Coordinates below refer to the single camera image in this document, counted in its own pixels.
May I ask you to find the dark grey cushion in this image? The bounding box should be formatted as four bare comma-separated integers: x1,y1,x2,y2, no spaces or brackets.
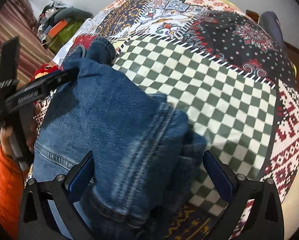
53,7,93,24

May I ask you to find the patchwork patterned bedspread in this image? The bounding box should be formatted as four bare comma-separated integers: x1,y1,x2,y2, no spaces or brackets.
33,0,299,240

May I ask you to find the orange box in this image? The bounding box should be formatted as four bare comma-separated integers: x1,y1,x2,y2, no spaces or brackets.
48,20,68,37

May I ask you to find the purple hanging bag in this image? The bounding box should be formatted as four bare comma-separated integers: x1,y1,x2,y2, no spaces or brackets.
259,11,286,49

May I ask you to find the blue denim jacket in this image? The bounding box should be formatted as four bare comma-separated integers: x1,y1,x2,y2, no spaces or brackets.
33,37,207,239

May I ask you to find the red plush toy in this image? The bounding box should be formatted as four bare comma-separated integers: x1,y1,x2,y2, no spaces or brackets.
30,63,59,81

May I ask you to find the orange left sleeve forearm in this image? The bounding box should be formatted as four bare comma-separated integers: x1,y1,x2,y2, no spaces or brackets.
0,147,28,239

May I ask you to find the left hand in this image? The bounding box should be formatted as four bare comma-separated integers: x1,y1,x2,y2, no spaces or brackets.
0,106,40,160

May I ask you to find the striped maroon curtain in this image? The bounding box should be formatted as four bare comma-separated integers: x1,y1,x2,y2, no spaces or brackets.
0,0,54,100

